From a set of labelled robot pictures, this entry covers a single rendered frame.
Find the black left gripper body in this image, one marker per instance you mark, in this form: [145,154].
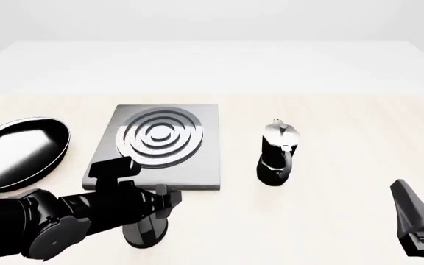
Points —
[162,203]

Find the flat grey stove plate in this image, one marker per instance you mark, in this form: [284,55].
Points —
[204,143]

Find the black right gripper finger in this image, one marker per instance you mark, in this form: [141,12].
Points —
[410,209]

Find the black and silver moka pot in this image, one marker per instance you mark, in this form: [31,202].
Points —
[272,154]

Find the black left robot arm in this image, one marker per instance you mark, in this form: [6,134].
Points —
[31,218]

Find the black frying pan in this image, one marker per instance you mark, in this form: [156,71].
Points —
[17,154]

